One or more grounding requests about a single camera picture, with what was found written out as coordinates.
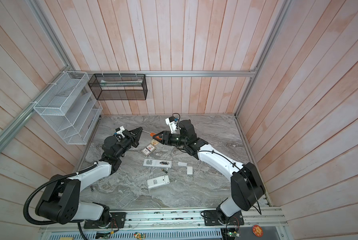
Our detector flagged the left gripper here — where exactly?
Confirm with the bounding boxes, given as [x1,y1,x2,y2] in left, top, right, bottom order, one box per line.
[115,126,143,158]

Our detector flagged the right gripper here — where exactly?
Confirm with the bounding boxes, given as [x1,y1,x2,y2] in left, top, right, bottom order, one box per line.
[154,131,189,148]

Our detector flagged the white TV remote control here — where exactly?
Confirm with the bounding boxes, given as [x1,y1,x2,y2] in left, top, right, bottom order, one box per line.
[143,159,172,169]

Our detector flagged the white air conditioner remote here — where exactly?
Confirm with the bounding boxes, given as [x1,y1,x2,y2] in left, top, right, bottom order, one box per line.
[147,175,170,189]

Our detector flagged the orange black screwdriver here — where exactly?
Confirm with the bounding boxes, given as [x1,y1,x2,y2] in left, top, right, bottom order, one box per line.
[143,131,156,137]

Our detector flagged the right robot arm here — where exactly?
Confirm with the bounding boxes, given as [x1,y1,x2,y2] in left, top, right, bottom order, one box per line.
[152,118,266,220]

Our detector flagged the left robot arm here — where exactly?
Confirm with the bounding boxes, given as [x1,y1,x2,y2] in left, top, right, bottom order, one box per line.
[23,127,143,228]

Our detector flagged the playing card box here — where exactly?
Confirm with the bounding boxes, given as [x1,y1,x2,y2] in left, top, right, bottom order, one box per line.
[142,144,156,157]

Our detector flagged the red round sticker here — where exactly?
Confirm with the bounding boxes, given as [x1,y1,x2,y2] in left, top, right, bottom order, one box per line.
[252,225,264,238]

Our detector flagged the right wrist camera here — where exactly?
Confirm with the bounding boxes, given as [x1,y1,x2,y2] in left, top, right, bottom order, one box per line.
[166,116,178,134]

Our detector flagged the black wire mesh basket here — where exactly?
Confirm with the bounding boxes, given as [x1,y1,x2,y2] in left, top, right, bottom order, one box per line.
[88,73,148,101]

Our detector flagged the white wire mesh shelf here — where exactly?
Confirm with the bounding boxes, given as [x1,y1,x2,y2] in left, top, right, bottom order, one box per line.
[34,72,103,145]

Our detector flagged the aluminium mounting rail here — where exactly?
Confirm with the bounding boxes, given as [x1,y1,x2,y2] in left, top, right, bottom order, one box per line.
[37,206,288,232]

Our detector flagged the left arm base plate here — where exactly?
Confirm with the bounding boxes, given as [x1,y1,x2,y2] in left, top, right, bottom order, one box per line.
[84,212,127,229]

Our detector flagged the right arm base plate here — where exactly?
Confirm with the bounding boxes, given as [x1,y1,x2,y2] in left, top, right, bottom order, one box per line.
[201,210,244,227]

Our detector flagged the black corrugated cable conduit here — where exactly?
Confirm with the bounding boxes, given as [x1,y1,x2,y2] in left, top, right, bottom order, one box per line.
[22,163,99,226]

